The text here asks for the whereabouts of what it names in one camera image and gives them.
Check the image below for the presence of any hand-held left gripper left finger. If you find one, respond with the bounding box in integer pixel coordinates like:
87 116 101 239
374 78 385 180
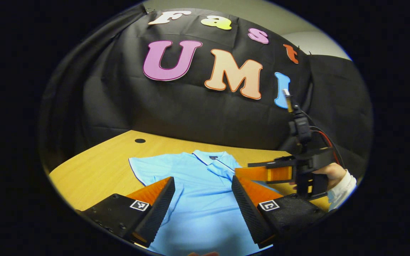
78 177 176 248

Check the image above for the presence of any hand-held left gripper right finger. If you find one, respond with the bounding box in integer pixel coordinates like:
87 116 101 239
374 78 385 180
231 175 327 249

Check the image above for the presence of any light blue T-shirt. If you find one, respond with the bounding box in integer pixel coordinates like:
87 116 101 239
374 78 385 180
128 150 293 256

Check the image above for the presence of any black backdrop cloth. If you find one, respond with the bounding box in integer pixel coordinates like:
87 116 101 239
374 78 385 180
38 4 374 178

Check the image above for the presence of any red and black cable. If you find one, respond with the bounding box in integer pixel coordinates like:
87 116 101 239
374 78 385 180
308 110 345 168

